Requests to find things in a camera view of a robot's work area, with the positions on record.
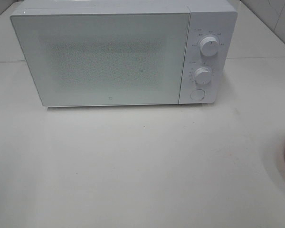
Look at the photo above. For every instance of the white microwave oven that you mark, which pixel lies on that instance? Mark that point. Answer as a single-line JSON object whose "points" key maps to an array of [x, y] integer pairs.
{"points": [[207, 17]]}

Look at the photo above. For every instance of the white microwave door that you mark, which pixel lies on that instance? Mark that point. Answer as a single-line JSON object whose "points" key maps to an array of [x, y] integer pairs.
{"points": [[94, 60]]}

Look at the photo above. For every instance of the white dial knob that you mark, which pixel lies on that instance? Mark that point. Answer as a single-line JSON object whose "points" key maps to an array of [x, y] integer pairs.
{"points": [[202, 75], [209, 45]]}

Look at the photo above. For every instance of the round door release button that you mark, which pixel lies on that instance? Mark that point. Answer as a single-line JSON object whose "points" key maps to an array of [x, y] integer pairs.
{"points": [[197, 95]]}

